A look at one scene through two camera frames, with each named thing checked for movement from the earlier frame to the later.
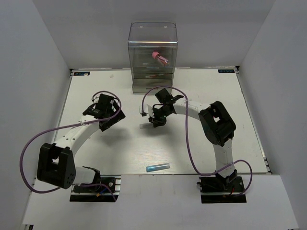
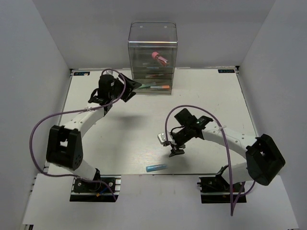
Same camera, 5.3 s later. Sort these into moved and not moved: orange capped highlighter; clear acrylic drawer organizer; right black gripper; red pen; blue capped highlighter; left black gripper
Moved: left black gripper; orange capped highlighter; right black gripper
Not moved: blue capped highlighter; red pen; clear acrylic drawer organizer
